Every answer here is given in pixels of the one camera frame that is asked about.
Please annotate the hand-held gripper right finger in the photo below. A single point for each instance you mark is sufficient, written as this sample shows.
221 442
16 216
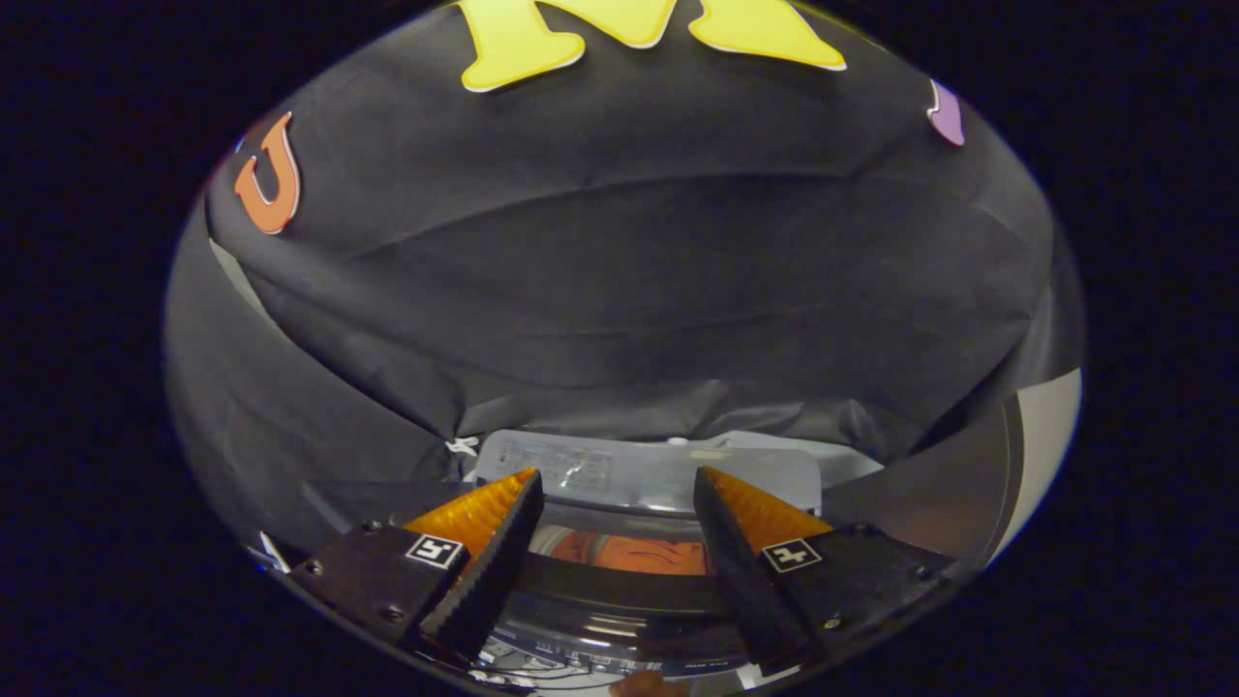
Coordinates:
750 590

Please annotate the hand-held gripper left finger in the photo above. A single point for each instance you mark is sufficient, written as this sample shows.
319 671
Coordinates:
484 590

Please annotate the orange polo shirt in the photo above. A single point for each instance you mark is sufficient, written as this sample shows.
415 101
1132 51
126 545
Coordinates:
639 554

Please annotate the dark transparent washing machine lid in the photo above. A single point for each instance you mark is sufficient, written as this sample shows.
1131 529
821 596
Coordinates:
619 595

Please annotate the dark grey washing machine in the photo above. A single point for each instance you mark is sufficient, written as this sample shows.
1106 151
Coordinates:
658 474

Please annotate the black backdrop cloth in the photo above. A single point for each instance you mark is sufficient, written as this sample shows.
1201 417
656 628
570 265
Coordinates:
629 271

